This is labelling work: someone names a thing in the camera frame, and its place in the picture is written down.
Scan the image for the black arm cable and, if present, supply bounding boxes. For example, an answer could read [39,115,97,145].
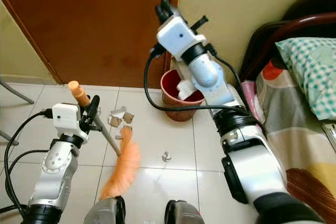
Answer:
[0,110,54,219]
[143,42,266,125]

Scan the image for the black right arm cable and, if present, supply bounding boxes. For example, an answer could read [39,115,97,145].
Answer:
[143,42,266,125]

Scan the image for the grey left robot leg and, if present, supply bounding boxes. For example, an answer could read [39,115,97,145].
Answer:
[82,196,127,224]

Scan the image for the patterned multicolour bed blanket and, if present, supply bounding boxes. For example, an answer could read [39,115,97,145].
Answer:
[240,60,336,224]

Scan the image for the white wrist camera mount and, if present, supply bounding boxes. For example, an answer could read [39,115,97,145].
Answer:
[51,102,88,142]
[156,14,209,59]

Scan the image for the white crumpled paper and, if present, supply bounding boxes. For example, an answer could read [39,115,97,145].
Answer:
[177,80,203,102]

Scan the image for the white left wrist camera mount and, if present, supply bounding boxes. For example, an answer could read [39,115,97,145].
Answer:
[51,102,88,142]

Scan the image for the brown cardboard scrap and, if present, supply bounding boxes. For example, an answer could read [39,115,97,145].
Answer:
[121,112,134,124]

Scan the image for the brown cardboard piece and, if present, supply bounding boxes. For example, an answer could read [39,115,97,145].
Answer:
[175,58,196,86]

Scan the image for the green checkered pillow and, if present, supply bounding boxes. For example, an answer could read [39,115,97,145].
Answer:
[275,36,336,122]

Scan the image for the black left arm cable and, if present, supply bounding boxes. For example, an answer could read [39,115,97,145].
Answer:
[0,110,54,219]

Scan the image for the grey right robot leg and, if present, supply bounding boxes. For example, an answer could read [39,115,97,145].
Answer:
[163,199,201,224]

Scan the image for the red plastic waste bin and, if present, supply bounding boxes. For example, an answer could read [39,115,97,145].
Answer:
[160,69,211,122]

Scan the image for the orange bristle broom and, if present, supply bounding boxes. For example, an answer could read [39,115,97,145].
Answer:
[67,80,142,200]

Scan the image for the grey metal chair frame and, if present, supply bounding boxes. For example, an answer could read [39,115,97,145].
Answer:
[0,79,35,146]

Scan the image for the dark maroon bed headboard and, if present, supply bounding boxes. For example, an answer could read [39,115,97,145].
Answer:
[238,0,336,84]

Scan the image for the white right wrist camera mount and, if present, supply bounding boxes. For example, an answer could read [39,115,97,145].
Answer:
[156,14,209,59]

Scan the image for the grey robot leg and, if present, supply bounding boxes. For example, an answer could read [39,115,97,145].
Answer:
[82,196,127,224]
[163,199,201,224]

